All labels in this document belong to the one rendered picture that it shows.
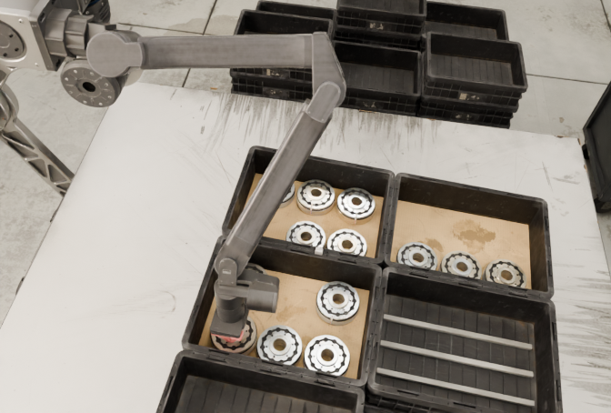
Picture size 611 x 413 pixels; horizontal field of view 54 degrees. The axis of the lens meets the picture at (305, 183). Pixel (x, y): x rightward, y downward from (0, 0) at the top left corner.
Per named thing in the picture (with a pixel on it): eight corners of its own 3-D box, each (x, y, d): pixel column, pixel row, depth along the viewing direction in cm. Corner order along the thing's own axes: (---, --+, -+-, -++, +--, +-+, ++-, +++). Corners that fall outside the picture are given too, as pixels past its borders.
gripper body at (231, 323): (252, 297, 130) (251, 279, 124) (239, 339, 124) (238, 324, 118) (223, 290, 131) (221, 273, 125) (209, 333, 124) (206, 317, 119)
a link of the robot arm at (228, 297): (216, 269, 119) (210, 295, 115) (251, 274, 118) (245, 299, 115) (219, 287, 124) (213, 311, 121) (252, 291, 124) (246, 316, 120)
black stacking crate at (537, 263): (376, 289, 150) (384, 266, 142) (389, 198, 169) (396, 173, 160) (535, 321, 147) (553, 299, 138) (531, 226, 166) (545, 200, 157)
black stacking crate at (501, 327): (360, 407, 132) (366, 388, 123) (376, 290, 150) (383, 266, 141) (542, 448, 128) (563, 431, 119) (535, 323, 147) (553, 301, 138)
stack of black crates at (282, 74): (232, 130, 274) (226, 51, 239) (244, 86, 293) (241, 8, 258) (317, 141, 273) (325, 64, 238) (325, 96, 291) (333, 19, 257)
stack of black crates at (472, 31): (407, 94, 296) (422, 37, 270) (408, 55, 315) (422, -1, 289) (488, 104, 295) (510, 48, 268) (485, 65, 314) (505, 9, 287)
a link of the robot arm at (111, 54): (346, 25, 108) (345, 27, 98) (345, 101, 112) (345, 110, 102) (105, 29, 111) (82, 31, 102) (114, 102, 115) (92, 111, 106)
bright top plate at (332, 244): (325, 260, 149) (325, 259, 149) (329, 227, 156) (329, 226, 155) (365, 266, 149) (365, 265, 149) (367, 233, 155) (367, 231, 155)
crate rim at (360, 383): (179, 352, 127) (178, 347, 125) (219, 237, 146) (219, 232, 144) (365, 392, 124) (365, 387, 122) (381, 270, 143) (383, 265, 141)
